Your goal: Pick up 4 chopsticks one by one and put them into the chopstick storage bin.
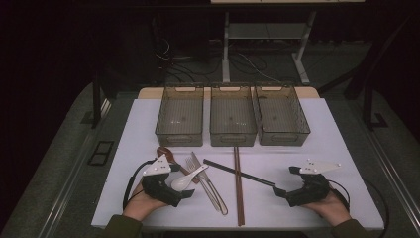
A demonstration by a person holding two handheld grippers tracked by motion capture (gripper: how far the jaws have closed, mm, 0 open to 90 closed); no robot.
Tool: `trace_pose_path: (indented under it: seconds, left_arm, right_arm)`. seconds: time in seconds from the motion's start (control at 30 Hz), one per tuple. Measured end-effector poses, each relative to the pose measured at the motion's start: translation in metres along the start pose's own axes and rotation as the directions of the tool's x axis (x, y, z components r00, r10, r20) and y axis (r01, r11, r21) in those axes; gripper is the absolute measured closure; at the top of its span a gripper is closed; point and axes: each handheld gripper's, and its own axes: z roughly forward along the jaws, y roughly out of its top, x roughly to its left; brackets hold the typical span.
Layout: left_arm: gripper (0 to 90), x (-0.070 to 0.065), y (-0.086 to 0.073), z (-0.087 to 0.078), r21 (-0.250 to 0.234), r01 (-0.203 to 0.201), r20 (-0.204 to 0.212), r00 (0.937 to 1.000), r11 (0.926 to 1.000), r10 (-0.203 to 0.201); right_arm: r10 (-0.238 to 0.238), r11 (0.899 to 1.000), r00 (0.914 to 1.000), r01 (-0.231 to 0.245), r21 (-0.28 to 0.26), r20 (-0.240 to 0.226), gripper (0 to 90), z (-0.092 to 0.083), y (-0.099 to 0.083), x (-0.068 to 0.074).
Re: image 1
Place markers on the person's left hand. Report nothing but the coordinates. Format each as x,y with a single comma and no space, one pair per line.
138,205

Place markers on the clear brown plastic bin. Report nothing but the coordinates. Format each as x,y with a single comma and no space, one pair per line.
232,115
180,115
280,115

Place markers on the black metal stand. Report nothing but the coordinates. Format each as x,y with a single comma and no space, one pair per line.
368,109

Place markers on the brown wooden spoon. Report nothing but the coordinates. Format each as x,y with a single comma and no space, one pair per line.
164,153

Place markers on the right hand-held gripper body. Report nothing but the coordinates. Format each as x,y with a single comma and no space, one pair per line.
310,191

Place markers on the white ceramic spoon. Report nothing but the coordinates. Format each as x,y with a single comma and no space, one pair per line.
181,183

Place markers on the black metal frame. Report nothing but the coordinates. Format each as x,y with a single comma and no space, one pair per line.
96,105

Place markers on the metal knife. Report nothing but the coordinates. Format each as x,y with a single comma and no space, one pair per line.
216,195

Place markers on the metal fork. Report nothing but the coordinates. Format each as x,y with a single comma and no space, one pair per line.
192,164

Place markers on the person's right hand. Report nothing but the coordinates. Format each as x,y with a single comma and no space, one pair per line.
333,210

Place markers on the metal floor rail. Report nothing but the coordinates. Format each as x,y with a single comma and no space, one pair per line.
71,178
393,178

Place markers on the white metal desk frame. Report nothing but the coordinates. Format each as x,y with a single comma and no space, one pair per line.
226,49

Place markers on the black floor socket frame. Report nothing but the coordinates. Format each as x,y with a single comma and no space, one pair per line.
100,162

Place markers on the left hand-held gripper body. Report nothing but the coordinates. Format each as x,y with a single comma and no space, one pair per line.
158,190

